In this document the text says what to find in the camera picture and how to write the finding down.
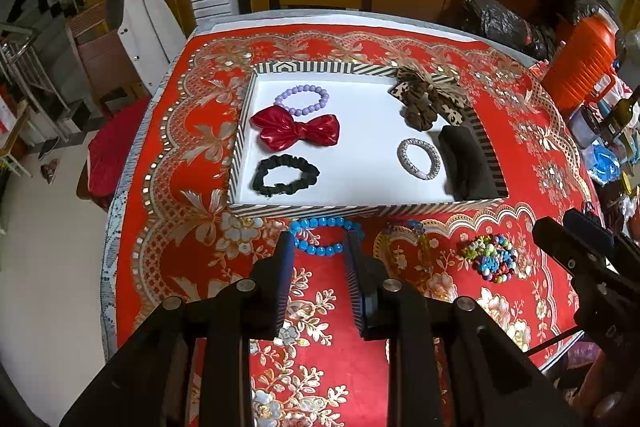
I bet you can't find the red cushioned stool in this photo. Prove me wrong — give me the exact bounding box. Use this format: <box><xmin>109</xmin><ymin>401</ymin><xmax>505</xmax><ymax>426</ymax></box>
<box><xmin>87</xmin><ymin>98</ymin><xmax>151</xmax><ymax>199</ymax></box>

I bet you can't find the blue plastic bag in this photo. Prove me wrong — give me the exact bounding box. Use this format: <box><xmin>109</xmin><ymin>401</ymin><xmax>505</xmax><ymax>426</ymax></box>
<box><xmin>585</xmin><ymin>142</ymin><xmax>620</xmax><ymax>185</ymax></box>

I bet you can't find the orange water jug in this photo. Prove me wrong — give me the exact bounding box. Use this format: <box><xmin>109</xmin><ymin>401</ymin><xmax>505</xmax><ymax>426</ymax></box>
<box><xmin>541</xmin><ymin>10</ymin><xmax>618</xmax><ymax>118</ymax></box>

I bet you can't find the dark glass bottle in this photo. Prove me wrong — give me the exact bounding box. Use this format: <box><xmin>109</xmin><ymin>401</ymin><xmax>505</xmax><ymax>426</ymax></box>
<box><xmin>600</xmin><ymin>88</ymin><xmax>640</xmax><ymax>145</ymax></box>

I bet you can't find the black plastic bag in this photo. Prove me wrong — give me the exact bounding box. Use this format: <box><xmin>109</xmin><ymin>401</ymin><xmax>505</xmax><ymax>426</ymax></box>
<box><xmin>461</xmin><ymin>0</ymin><xmax>556</xmax><ymax>61</ymax></box>

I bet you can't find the red satin bow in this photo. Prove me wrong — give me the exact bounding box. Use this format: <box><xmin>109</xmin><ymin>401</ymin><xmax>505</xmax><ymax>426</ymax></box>
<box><xmin>250</xmin><ymin>105</ymin><xmax>340</xmax><ymax>152</ymax></box>

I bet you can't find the striped white tray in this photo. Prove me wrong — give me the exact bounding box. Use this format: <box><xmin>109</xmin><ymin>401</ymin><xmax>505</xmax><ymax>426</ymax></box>
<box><xmin>228</xmin><ymin>61</ymin><xmax>509</xmax><ymax>218</ymax></box>

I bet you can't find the black scrunchie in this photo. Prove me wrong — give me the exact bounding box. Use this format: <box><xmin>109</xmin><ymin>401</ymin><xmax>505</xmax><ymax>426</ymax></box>
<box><xmin>252</xmin><ymin>154</ymin><xmax>320</xmax><ymax>197</ymax></box>

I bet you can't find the silver grey bead bracelet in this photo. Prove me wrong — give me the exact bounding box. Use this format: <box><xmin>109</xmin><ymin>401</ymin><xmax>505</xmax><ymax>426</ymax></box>
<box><xmin>396</xmin><ymin>136</ymin><xmax>444</xmax><ymax>182</ymax></box>

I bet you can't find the blue bead bracelet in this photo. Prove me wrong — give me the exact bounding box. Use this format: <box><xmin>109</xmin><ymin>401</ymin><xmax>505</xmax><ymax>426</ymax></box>
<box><xmin>288</xmin><ymin>215</ymin><xmax>366</xmax><ymax>258</ymax></box>

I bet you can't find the red floral tablecloth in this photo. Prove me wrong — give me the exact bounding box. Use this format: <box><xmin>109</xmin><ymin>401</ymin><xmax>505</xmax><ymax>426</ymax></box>
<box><xmin>114</xmin><ymin>22</ymin><xmax>597</xmax><ymax>427</ymax></box>

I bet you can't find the purple bead bracelet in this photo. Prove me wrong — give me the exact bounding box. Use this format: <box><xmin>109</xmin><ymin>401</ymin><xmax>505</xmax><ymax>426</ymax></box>
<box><xmin>273</xmin><ymin>83</ymin><xmax>331</xmax><ymax>118</ymax></box>

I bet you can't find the multicolour round bead bracelet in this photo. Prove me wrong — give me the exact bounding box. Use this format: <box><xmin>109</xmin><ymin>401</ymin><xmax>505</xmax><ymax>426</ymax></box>
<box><xmin>459</xmin><ymin>234</ymin><xmax>521</xmax><ymax>285</ymax></box>

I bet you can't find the black hair clip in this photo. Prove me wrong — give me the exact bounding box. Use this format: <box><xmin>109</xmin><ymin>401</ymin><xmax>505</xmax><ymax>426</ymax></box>
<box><xmin>438</xmin><ymin>126</ymin><xmax>499</xmax><ymax>200</ymax></box>

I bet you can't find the leopard brown hair bow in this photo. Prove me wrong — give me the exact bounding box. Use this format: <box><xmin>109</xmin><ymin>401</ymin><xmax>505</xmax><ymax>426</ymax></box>
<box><xmin>388</xmin><ymin>67</ymin><xmax>471</xmax><ymax>131</ymax></box>

